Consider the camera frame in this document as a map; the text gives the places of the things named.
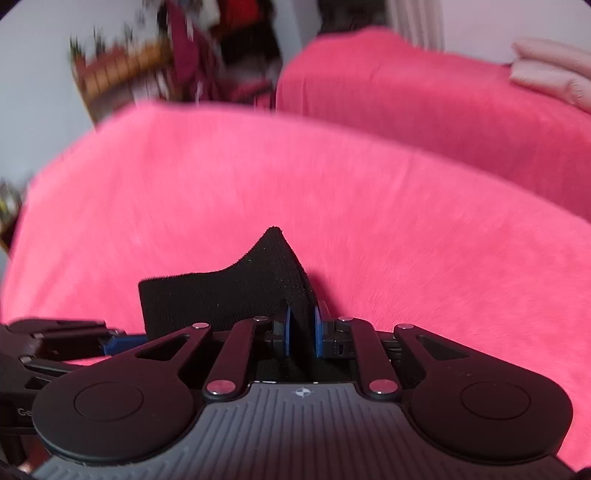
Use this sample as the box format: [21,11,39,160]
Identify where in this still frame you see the wooden shelf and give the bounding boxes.
[68,34,174,121]

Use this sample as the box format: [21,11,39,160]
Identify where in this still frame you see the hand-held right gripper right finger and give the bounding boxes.
[314,302,472,401]

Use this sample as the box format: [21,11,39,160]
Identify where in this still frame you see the large pink bed blanket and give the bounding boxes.
[0,100,591,474]

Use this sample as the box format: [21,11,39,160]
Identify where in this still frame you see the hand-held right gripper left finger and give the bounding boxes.
[108,305,293,401]

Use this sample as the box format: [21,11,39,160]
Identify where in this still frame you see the black pants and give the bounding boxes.
[139,226,320,384]

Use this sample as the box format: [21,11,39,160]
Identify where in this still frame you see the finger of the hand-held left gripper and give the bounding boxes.
[8,318,149,366]

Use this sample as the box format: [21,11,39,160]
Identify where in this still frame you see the pink patterned curtain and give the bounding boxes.
[387,0,445,51]

